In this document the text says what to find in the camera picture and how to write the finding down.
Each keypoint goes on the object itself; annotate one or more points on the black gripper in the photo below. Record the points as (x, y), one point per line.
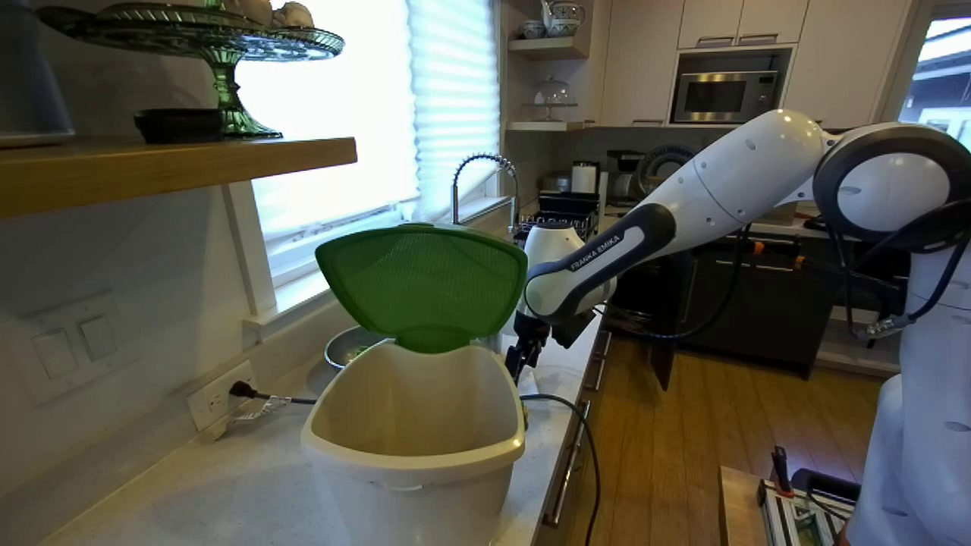
(536, 335)

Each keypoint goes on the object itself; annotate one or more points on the green trash can lid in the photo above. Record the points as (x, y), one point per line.
(429, 290)

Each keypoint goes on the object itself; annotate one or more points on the white trash can body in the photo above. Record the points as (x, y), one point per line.
(416, 449)

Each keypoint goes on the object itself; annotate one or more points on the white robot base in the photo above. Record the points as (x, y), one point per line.
(918, 472)

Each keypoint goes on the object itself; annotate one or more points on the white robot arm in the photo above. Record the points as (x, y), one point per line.
(901, 186)

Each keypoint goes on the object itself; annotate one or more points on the chrome kitchen faucet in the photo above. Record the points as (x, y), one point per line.
(481, 186)

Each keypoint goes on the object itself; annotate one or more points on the round steel bowl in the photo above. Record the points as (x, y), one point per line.
(350, 343)

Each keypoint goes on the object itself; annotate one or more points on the built-in microwave oven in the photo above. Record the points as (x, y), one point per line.
(727, 97)

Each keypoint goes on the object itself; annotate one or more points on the dark bowl on shelf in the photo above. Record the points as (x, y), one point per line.
(179, 124)

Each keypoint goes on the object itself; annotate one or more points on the green glass cake stand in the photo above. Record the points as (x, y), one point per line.
(211, 31)

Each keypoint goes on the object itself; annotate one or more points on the white window frame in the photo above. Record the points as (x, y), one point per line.
(416, 86)

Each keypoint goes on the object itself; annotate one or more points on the white wall outlet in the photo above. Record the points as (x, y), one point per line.
(211, 404)

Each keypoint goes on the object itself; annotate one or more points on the wooden wall shelf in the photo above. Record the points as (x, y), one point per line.
(66, 177)

